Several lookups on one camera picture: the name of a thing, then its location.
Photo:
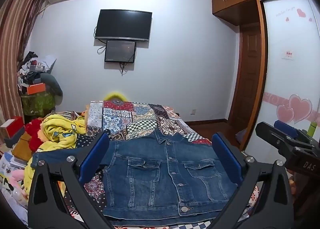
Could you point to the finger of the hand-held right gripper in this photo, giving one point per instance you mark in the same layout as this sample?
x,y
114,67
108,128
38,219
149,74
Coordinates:
x,y
285,128
268,133

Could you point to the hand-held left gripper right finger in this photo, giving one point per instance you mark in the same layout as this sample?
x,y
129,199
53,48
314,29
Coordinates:
x,y
227,155

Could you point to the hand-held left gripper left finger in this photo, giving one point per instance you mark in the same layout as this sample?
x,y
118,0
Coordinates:
x,y
96,154

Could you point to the blue denim jacket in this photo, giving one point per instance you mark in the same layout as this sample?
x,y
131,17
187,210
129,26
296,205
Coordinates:
x,y
160,169

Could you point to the pale blue cloth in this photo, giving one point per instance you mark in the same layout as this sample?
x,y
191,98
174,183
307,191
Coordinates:
x,y
241,134

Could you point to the green bottle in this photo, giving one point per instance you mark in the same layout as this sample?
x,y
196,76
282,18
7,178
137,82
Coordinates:
x,y
312,129

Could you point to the yellow cartoon blanket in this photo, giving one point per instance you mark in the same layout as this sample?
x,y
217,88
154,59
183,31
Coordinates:
x,y
60,129

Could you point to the patchwork printed bedspread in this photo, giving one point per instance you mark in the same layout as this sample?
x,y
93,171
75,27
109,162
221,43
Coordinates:
x,y
130,116

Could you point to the yellow fuzzy item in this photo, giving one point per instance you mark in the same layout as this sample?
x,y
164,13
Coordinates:
x,y
115,95

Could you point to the brown wooden door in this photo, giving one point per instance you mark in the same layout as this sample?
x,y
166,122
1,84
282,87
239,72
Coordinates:
x,y
247,74

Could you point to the red plush toy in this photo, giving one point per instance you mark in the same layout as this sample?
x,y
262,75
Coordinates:
x,y
33,134

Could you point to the brown cardboard box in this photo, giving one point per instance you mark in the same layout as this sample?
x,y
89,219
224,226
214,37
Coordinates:
x,y
21,144

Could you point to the green patterned cloth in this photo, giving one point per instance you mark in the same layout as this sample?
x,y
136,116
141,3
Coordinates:
x,y
37,103

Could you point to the pink plush toy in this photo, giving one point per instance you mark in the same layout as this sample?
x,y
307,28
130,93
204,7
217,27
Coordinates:
x,y
15,180

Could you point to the stack of printed magazines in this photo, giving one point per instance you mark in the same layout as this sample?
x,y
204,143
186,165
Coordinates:
x,y
10,164

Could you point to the red and white box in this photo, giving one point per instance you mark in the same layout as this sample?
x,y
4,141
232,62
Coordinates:
x,y
13,126

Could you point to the orange box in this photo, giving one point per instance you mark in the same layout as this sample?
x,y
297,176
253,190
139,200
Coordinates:
x,y
36,88

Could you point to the pile of household clutter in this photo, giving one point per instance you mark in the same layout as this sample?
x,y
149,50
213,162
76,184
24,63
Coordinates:
x,y
35,69

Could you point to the brown striped curtain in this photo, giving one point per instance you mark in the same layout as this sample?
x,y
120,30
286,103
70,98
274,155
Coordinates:
x,y
12,31

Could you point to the small black wall monitor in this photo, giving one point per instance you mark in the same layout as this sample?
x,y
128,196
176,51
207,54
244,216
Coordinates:
x,y
120,50

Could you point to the black wall television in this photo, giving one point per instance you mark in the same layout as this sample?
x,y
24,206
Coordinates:
x,y
123,25

